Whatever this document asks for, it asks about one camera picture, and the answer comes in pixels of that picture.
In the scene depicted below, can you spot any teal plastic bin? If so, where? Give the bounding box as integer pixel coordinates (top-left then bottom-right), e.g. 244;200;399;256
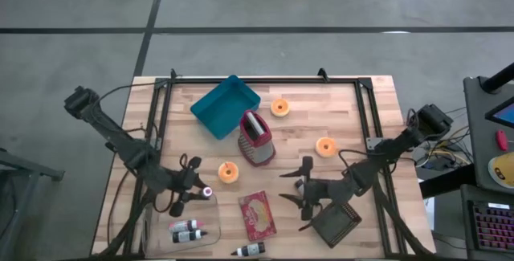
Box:
190;74;262;141

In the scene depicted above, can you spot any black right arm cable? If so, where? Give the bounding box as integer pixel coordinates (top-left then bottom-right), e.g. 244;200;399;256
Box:
338;108;418;177

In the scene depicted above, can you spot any red computer mouse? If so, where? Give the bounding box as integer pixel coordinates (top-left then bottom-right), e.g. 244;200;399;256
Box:
496;129;509;152

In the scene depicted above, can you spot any grey metal corner bracket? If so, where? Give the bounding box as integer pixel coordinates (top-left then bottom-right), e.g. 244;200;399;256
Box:
365;136;382;152

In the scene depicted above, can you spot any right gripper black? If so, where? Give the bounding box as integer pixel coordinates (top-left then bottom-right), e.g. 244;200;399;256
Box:
279;155;337;222

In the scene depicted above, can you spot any red popcorn packet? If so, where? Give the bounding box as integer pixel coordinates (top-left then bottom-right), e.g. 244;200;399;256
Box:
238;190;278;242

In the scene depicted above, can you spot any yellow round pad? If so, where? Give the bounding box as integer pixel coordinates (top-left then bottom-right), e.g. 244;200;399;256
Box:
487;151;514;190

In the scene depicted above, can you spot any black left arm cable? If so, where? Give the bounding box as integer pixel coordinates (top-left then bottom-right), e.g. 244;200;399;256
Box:
90;82;190;214

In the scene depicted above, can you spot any red steel box grater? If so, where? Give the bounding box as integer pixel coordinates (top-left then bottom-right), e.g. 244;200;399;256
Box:
237;109;277;168

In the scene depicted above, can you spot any black pole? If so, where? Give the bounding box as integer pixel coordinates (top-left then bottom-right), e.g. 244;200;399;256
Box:
480;62;514;94

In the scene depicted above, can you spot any clear plastic bin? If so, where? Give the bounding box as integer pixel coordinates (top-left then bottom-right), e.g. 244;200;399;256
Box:
142;192;222;259

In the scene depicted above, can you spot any black cart screen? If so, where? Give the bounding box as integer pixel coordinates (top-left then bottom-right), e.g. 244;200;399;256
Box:
484;96;514;129

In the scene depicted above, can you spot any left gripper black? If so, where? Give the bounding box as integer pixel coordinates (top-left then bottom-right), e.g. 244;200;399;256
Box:
162;155;211;218

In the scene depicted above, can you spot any yellow floor cable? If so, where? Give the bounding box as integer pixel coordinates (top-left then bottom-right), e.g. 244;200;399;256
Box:
429;126;475;165

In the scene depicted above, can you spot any grey metal stand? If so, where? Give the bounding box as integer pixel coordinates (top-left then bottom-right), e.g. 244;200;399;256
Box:
0;147;65;261

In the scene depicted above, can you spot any backlit keyboard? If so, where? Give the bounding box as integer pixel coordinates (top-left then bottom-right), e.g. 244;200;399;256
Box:
470;201;514;254

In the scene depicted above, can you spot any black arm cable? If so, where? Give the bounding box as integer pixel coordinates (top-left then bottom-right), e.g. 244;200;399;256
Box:
338;108;418;177
90;82;190;214

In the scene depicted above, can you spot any black square mesh basket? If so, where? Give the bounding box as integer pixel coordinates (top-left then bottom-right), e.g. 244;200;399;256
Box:
311;200;362;249

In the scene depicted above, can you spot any black keyboard tray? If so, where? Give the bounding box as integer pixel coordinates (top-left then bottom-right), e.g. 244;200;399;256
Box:
460;183;514;261

